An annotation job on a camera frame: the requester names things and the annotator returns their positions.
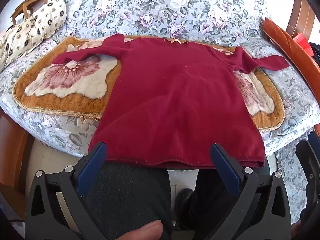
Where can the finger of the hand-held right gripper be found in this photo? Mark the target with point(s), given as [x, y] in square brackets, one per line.
[308, 160]

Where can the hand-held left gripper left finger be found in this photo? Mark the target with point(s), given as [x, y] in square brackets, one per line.
[91, 166]

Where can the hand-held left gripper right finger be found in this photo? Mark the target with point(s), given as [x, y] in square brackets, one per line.
[225, 166]

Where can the dark red long-sleeved shirt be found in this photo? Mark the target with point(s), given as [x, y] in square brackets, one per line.
[175, 97]

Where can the person's left hand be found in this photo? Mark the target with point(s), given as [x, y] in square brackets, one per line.
[142, 231]

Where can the person's dark trousers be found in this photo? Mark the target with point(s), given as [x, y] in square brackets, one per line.
[130, 192]

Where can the person's black shoe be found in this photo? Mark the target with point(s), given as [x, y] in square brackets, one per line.
[183, 202]

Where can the orange floral plush blanket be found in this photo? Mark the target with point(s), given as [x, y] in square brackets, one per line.
[75, 80]

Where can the red box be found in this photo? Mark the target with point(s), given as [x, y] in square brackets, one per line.
[303, 43]

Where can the brown wooden door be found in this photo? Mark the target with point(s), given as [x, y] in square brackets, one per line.
[300, 12]

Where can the cream patterned pillow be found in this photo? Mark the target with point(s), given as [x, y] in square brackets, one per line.
[37, 22]

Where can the grey floral bedspread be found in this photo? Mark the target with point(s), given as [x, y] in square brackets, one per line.
[155, 7]

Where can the wooden chair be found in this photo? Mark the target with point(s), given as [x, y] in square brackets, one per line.
[27, 6]

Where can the brown wooden bed frame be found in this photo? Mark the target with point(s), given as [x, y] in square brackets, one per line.
[12, 155]

